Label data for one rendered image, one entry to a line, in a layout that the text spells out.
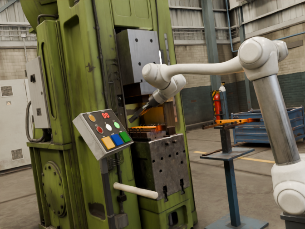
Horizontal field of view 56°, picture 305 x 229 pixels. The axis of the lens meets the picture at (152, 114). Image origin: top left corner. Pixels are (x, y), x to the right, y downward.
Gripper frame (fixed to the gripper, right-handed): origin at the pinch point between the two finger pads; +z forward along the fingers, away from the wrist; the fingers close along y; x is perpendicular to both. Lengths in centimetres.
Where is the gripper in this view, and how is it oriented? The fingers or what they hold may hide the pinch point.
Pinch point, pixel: (133, 118)
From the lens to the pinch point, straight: 183.2
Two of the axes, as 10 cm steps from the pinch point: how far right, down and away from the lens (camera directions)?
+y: 3.9, -1.0, 9.1
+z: -7.2, 5.8, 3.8
